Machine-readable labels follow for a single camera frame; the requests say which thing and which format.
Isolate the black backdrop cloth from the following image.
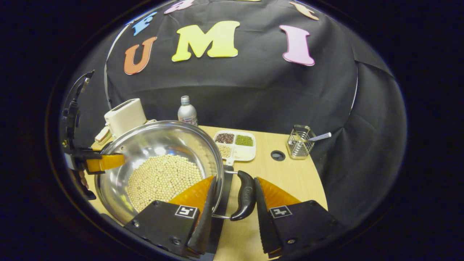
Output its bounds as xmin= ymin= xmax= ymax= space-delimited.
xmin=60 ymin=0 xmax=408 ymax=232

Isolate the pile of soybeans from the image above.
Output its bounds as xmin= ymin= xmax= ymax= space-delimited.
xmin=127 ymin=154 xmax=203 ymax=213

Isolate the pile of green beans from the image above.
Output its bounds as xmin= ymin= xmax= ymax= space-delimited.
xmin=235 ymin=134 xmax=254 ymax=147

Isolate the metal bottle with printed label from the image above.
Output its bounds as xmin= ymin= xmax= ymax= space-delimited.
xmin=177 ymin=95 xmax=199 ymax=127

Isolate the utensil with striped handle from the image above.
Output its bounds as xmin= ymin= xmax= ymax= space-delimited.
xmin=307 ymin=132 xmax=332 ymax=143

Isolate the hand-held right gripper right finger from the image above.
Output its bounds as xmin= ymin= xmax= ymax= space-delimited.
xmin=253 ymin=177 xmax=345 ymax=259

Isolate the steel pot with black handles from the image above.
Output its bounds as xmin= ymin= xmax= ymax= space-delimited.
xmin=95 ymin=120 xmax=257 ymax=226

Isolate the wire utensil holder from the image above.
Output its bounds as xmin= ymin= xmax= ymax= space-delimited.
xmin=286 ymin=124 xmax=316 ymax=160

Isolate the white toaster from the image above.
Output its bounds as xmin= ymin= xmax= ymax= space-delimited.
xmin=104 ymin=98 xmax=148 ymax=138

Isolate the white divided grain tray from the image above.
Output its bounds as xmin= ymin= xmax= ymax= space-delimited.
xmin=213 ymin=129 xmax=257 ymax=166

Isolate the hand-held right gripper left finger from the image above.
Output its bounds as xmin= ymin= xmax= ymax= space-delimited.
xmin=123 ymin=175 xmax=218 ymax=259

